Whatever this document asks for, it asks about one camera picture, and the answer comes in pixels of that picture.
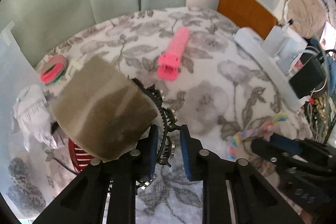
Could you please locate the clear plastic storage bin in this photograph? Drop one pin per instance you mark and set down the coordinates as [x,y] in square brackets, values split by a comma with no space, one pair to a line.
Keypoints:
[16,74]

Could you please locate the brown packing tape roll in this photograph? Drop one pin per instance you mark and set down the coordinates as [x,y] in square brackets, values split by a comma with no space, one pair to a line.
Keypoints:
[102,111]

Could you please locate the black beaded headband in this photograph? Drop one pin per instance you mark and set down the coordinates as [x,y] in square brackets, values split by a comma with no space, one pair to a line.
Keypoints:
[162,124]

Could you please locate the white paper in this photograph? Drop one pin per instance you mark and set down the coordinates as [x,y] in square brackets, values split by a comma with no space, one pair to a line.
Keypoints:
[34,119]

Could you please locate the leopard print scrunchie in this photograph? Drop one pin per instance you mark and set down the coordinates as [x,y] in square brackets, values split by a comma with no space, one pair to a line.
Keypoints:
[25,196]

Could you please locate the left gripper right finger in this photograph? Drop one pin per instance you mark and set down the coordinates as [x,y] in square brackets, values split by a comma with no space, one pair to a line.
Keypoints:
[233,191]

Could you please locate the orange wooden headboard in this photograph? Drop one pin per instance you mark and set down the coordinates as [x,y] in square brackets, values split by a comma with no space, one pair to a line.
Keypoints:
[248,13]

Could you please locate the white charger block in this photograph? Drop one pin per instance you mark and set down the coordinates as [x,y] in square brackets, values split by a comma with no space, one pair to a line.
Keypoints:
[274,42]

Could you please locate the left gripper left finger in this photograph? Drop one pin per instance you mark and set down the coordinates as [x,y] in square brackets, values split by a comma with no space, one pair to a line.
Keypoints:
[105,191]

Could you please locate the floral grey white blanket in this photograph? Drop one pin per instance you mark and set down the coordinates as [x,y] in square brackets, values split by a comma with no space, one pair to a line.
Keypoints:
[219,92]

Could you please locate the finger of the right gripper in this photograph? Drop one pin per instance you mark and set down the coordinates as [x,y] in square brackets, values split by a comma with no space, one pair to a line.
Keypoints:
[265,150]
[302,154]

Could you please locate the red claw hair clip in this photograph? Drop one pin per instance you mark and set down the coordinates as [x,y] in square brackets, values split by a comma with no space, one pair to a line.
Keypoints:
[80,158]

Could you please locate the pink comb hair clip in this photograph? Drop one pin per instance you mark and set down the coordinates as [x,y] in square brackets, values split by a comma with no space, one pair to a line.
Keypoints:
[170,61]

